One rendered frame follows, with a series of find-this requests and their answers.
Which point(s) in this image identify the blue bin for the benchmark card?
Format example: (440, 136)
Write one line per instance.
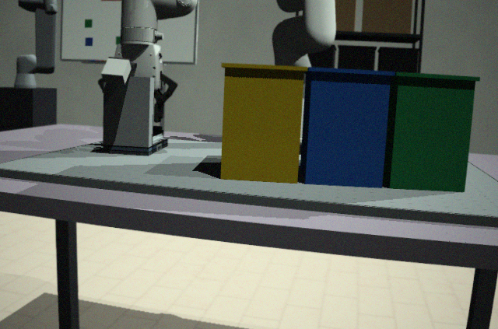
(345, 119)

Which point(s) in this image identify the olive yellow bin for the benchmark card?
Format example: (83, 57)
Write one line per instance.
(262, 111)

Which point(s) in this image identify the green bin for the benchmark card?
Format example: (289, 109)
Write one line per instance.
(429, 129)

